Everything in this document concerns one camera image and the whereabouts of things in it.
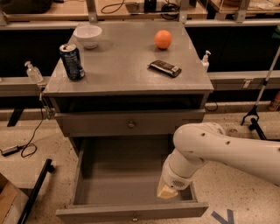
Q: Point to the orange bottle on floor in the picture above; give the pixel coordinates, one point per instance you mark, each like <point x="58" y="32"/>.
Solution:
<point x="274" y="104"/>

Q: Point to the cardboard box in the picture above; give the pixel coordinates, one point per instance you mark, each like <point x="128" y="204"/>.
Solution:
<point x="12" y="201"/>

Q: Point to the black metal stand leg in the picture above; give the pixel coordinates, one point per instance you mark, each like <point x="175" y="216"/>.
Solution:
<point x="47" y="168"/>

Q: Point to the black snack bar wrapper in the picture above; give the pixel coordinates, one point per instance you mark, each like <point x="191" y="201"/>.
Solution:
<point x="165" y="68"/>

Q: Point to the grey top drawer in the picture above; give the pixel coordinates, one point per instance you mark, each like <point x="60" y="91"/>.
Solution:
<point x="126" y="123"/>

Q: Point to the white pump bottle right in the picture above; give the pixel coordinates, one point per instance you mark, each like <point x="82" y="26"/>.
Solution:
<point x="205" y="61"/>

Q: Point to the black power adapter with cable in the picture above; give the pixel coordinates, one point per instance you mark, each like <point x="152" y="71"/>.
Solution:
<point x="25" y="149"/>

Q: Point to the grey drawer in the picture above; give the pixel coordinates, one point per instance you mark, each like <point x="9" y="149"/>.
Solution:
<point x="126" y="123"/>
<point x="117" y="179"/>

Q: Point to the black wheeled stand base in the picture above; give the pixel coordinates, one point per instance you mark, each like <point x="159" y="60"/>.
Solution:
<point x="255" y="126"/>

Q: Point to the grey wooden drawer cabinet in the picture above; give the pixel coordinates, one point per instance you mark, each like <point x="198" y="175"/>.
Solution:
<point x="118" y="78"/>

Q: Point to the clear sanitizer bottle left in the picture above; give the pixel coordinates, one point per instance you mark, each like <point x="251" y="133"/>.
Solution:
<point x="33" y="72"/>

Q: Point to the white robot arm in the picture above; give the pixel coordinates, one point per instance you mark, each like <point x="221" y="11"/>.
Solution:
<point x="197" y="143"/>

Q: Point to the blue soda can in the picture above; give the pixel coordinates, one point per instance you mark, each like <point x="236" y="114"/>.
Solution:
<point x="71" y="59"/>

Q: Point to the orange fruit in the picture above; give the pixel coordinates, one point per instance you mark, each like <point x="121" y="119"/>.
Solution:
<point x="163" y="39"/>

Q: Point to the yellow foam-covered gripper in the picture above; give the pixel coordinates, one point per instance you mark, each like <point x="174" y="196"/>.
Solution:
<point x="173" y="178"/>

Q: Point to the white ceramic bowl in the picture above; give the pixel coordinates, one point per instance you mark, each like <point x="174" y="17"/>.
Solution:
<point x="88" y="35"/>

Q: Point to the grabber stick tool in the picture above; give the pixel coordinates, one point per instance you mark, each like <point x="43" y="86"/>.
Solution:
<point x="253" y="111"/>

